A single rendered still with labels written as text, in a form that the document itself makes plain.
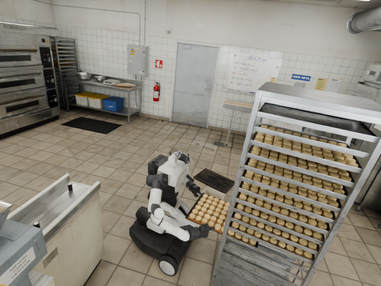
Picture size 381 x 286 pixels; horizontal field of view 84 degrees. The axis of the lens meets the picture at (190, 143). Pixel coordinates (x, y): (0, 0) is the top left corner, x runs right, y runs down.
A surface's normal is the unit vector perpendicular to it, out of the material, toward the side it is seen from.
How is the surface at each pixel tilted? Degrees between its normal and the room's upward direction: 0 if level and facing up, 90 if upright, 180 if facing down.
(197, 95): 90
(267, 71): 90
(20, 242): 0
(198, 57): 90
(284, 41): 90
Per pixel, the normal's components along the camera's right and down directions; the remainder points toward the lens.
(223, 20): -0.24, 0.38
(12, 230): 0.11, -0.90
